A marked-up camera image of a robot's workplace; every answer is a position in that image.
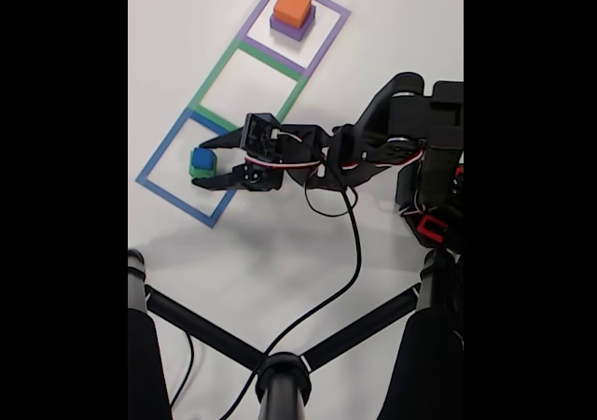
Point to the blue square frame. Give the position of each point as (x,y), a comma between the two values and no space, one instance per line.
(163,145)

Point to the green square frame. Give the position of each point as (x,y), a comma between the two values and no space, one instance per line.
(215,74)

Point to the red table clamp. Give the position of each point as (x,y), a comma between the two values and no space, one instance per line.
(428,226)

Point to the black tripod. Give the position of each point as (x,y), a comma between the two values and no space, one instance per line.
(282,392)

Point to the orange cube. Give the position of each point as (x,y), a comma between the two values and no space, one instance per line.
(293,2)

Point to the purple square frame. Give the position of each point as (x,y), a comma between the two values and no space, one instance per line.
(273,55)

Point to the green cube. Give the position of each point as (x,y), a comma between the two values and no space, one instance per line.
(200,173)

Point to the small blue cube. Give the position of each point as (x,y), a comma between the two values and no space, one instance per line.
(204,158)

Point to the large purple cube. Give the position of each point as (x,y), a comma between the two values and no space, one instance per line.
(284,30)

